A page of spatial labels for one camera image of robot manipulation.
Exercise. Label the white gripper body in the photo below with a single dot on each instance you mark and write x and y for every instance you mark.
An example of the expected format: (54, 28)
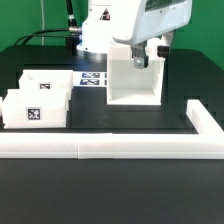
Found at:
(136, 21)

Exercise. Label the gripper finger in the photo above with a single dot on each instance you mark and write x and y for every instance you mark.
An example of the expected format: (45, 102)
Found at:
(163, 49)
(139, 55)

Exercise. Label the white drawer cabinet box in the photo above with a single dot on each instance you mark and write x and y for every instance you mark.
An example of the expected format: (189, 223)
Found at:
(128, 85)

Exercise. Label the white front drawer tray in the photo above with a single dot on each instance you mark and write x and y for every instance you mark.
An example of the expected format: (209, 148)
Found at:
(34, 109)

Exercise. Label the white drawer tray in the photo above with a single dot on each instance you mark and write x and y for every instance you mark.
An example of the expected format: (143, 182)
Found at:
(34, 109)
(47, 79)

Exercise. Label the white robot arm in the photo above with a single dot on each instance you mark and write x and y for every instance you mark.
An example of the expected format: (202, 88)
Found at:
(96, 30)

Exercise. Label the white rear drawer tray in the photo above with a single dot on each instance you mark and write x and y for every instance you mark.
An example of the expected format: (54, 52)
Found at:
(47, 79)

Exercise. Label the fiducial marker sheet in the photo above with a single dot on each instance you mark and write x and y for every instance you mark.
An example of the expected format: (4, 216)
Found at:
(89, 79)

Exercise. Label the white L-shaped fence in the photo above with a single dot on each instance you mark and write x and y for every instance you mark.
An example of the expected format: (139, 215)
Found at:
(206, 143)

